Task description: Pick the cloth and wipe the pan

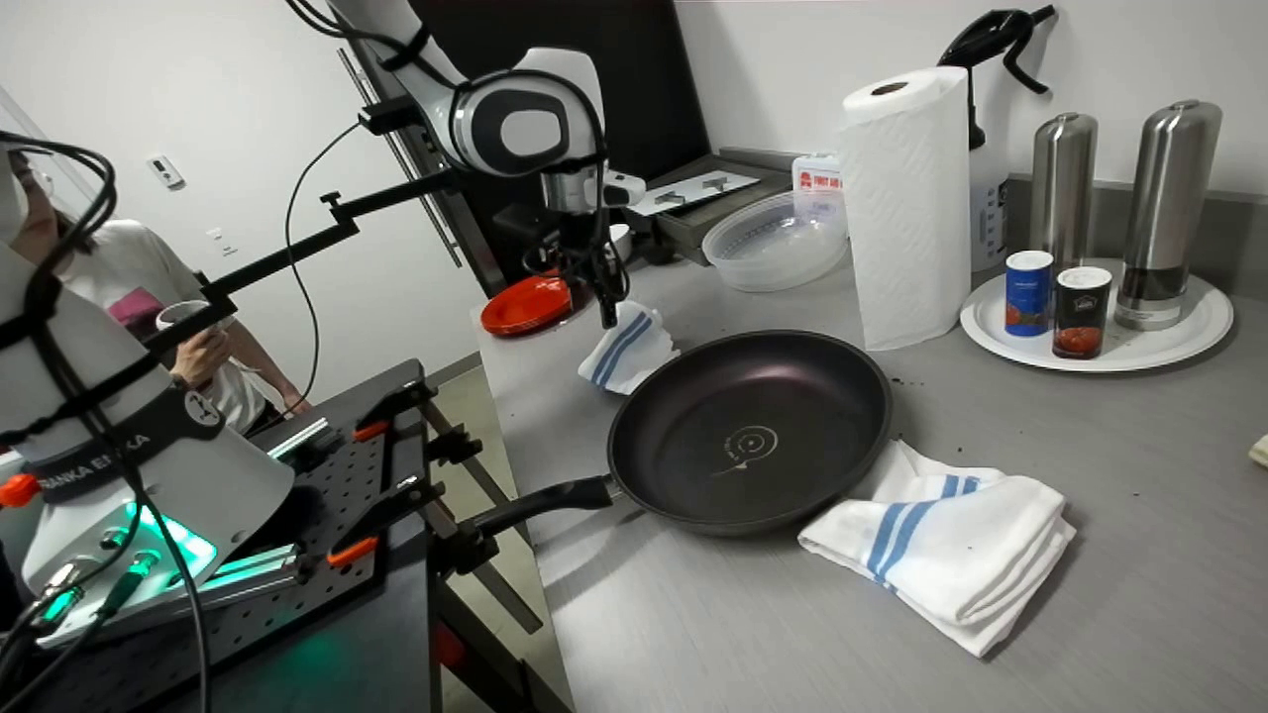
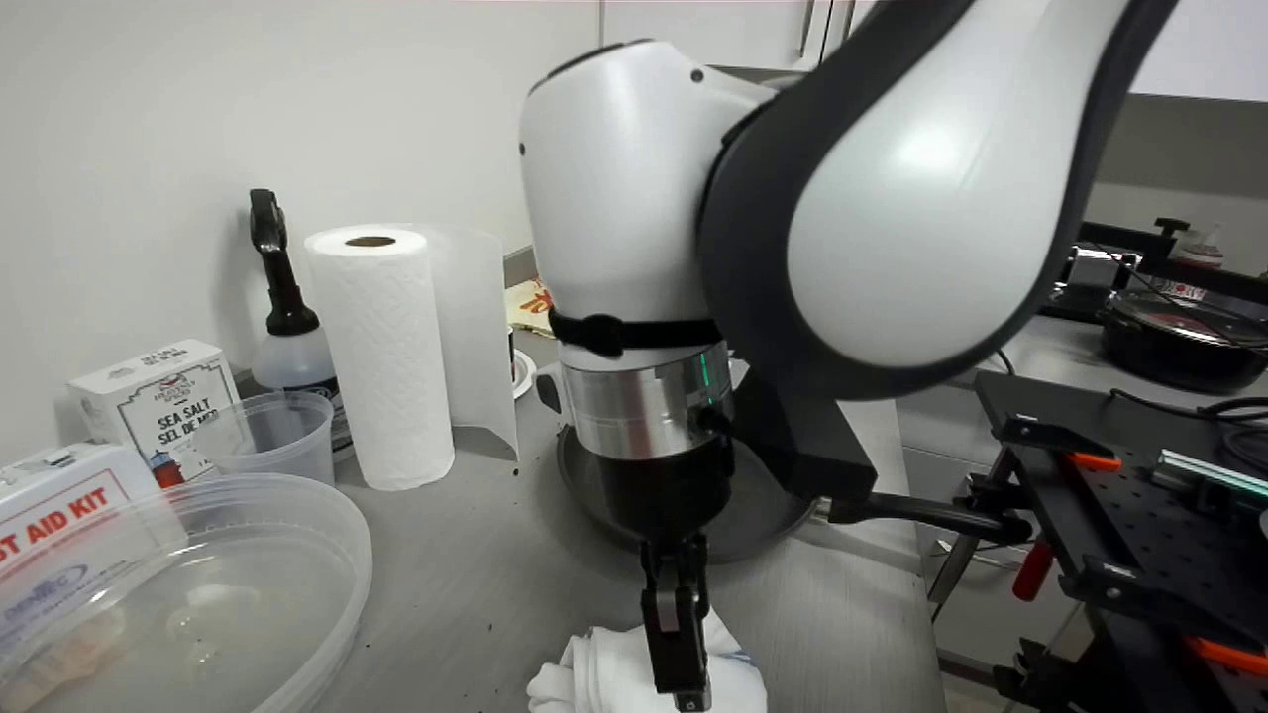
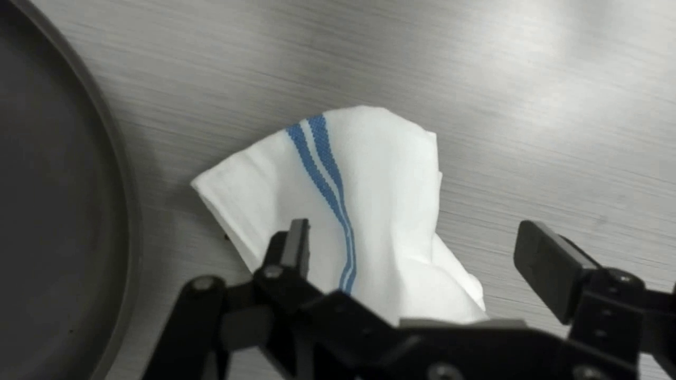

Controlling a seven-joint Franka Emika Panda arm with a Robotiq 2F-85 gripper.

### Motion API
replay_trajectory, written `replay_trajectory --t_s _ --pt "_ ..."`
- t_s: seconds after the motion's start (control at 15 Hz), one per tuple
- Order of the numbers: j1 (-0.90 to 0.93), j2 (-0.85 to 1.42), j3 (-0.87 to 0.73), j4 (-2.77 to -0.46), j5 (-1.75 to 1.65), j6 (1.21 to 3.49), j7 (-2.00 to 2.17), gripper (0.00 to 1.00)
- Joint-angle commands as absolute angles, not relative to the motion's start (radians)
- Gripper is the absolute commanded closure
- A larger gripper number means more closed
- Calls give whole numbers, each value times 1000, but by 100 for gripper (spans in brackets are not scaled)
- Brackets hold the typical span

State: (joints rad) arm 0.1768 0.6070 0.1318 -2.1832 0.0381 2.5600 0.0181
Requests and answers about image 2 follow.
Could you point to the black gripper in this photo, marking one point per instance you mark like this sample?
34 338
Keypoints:
658 495

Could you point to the white cloth with blue stripes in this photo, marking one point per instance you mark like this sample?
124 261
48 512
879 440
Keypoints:
595 673

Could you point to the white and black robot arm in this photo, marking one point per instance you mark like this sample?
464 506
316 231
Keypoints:
924 201

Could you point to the dark nonstick frying pan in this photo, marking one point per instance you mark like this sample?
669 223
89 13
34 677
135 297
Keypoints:
924 512

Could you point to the small white plate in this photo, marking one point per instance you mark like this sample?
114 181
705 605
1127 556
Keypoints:
517 379

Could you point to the yellow printed bag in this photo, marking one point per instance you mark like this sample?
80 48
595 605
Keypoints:
530 301

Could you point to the white paper towel roll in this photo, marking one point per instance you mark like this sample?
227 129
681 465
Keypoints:
382 359

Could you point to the small clear plastic container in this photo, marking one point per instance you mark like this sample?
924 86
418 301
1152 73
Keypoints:
285 437

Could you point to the large clear plastic bowl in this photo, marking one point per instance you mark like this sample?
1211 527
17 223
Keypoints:
199 621

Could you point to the spray bottle with black nozzle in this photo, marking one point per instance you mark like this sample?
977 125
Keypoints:
285 281

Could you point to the silver toaster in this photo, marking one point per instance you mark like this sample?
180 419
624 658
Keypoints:
1093 267

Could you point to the white sea salt box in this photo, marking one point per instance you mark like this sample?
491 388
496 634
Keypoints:
174 397

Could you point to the black round hot plate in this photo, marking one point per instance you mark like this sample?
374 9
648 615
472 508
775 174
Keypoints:
1175 341

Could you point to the white first aid kit box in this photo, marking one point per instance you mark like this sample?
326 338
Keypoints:
64 518

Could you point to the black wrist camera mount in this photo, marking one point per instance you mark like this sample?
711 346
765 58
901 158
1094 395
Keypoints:
806 450

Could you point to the black robot mount table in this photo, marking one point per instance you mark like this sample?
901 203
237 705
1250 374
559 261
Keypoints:
1163 527

